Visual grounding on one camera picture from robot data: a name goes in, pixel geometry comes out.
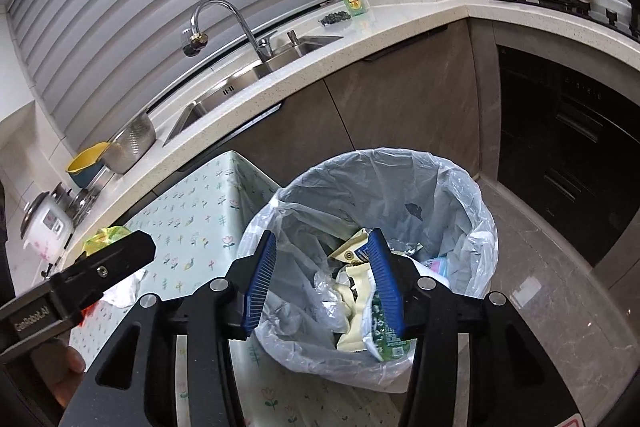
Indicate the grey green milk carton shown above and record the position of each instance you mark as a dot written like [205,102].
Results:
[385,337]

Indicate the steel steamer rack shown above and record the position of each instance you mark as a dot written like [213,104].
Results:
[82,204]

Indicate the chrome faucet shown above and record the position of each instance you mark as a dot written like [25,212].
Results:
[235,14]

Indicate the stainless steel sink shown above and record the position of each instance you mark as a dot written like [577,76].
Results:
[280,57]

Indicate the grey window blind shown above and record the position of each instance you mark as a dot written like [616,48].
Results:
[125,7]

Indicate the steel colander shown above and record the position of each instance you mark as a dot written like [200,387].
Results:
[132,142]

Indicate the clear plastic wrapper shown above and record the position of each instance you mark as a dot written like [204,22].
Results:
[327,297]

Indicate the white plastic bag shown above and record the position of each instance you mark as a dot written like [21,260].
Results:
[125,294]

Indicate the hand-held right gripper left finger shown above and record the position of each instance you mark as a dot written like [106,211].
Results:
[262,277]

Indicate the floral tablecloth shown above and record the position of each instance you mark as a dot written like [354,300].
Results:
[200,217]

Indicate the white rice cooker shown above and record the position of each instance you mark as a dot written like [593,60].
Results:
[47,227]

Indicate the green yellow snack bag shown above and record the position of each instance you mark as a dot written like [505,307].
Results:
[105,239]

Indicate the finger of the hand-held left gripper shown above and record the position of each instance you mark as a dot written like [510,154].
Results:
[102,264]

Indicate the black built-in oven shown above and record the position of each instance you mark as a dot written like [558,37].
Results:
[575,132]

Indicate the steel pot with lid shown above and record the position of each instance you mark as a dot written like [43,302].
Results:
[62,194]

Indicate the person's left hand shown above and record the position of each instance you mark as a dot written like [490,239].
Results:
[67,372]

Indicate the dark scouring pad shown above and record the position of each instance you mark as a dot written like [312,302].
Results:
[335,18]

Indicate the chrome soap dispenser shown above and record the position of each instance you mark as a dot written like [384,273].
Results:
[292,38]

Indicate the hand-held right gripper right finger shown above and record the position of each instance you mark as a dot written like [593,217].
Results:
[385,282]

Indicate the trash bin with plastic liner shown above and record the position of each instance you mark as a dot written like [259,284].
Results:
[360,187]

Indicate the yellow blue basin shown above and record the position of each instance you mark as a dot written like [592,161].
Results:
[87,162]

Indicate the beige orange print bag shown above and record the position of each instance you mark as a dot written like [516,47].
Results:
[352,307]

